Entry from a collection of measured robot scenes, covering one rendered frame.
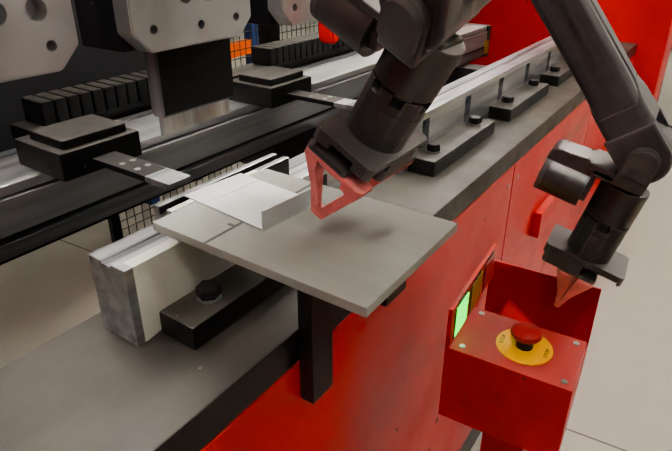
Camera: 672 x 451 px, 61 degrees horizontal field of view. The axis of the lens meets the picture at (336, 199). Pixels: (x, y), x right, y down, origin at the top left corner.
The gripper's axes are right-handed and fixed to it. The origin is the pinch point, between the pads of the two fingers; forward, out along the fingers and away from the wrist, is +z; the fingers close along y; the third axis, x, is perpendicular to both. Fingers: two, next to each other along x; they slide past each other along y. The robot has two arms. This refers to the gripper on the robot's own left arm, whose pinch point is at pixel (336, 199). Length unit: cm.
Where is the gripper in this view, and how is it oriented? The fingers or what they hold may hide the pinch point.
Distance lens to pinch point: 56.5
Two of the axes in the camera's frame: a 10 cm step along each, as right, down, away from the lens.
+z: -3.9, 6.6, 6.4
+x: 7.2, 6.5, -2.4
